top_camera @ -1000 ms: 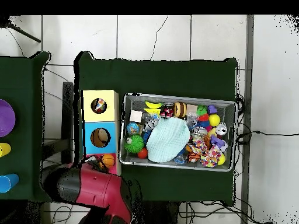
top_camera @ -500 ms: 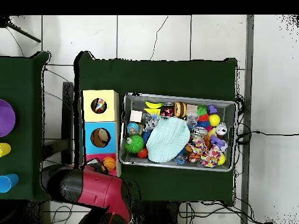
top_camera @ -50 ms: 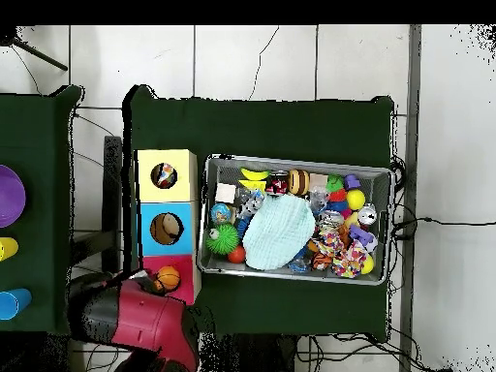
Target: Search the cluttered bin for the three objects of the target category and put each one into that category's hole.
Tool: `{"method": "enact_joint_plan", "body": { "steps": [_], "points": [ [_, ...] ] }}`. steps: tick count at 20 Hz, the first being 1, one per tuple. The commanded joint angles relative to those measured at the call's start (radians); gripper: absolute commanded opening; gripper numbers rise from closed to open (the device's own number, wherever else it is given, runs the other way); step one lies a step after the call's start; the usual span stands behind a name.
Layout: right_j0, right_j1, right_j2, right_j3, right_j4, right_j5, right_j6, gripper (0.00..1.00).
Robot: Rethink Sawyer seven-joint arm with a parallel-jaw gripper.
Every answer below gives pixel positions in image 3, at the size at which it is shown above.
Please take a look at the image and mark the green spiky ball with eyes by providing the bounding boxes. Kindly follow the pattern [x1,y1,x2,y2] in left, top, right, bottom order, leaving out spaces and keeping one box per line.
[204,223,241,257]

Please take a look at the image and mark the colourful polka dot cloth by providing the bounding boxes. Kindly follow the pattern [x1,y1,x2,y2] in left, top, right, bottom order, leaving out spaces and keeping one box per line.
[154,164,176,188]

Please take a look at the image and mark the multicolour patterned cloth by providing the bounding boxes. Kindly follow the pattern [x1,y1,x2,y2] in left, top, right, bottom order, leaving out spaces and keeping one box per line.
[313,228,370,280]

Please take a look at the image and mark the orange toy basketball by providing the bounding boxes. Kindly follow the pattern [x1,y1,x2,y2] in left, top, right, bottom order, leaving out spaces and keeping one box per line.
[156,265,182,293]

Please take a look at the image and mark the clear mesh bin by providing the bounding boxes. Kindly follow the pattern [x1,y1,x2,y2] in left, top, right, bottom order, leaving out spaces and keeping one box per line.
[198,154,392,287]

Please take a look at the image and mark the wooden box with three holes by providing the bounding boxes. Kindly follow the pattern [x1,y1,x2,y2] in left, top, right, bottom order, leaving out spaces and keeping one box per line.
[135,148,202,307]

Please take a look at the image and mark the yellow cheese wedge toy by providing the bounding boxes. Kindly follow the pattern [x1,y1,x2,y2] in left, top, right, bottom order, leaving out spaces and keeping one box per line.
[238,179,269,193]

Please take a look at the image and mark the plain wooden block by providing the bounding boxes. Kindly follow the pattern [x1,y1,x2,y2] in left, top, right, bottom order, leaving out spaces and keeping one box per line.
[216,183,237,204]

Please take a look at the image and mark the blue globe ball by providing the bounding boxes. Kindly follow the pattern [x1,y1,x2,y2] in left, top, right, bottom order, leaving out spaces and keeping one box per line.
[210,202,233,226]

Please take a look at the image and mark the mint green muslin cloth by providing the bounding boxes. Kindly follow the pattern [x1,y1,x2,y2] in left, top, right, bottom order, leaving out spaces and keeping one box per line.
[242,193,319,271]

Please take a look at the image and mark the red ball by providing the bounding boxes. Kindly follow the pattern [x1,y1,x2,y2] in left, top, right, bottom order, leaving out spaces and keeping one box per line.
[228,244,247,264]

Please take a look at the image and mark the dark green tablecloth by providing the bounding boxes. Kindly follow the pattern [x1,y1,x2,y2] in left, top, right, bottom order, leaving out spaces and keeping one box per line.
[122,84,396,342]

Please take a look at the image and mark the dark green side table cloth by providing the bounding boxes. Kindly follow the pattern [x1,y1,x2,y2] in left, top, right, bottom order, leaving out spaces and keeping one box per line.
[0,84,86,336]

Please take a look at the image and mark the purple plate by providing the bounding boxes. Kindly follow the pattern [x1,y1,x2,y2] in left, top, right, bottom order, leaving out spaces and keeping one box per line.
[0,164,28,230]

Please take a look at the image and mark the yellow cup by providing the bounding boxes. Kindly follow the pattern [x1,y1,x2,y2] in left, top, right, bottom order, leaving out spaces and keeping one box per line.
[0,236,20,263]

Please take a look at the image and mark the blue cup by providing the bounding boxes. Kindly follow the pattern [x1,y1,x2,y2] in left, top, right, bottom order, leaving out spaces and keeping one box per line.
[0,288,33,322]

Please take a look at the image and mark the black tripod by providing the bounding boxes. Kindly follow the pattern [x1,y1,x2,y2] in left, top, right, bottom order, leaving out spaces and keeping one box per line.
[0,26,70,73]

